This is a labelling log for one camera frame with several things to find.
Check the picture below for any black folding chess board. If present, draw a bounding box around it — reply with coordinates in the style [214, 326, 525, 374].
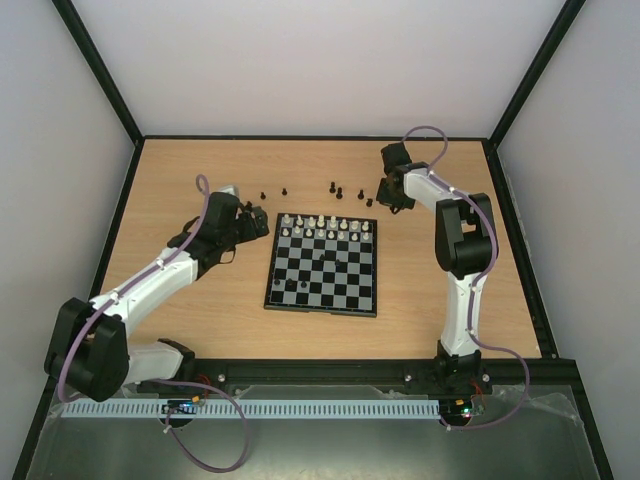
[264, 213, 378, 318]

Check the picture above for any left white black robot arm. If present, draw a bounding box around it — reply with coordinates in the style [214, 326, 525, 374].
[44, 175, 269, 403]

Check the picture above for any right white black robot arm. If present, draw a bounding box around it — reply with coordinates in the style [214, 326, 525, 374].
[376, 142, 499, 393]

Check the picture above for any light blue slotted cable duct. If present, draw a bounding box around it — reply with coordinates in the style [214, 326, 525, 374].
[61, 399, 440, 420]

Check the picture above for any black aluminium frame rail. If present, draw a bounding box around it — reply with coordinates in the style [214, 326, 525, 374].
[134, 356, 584, 398]

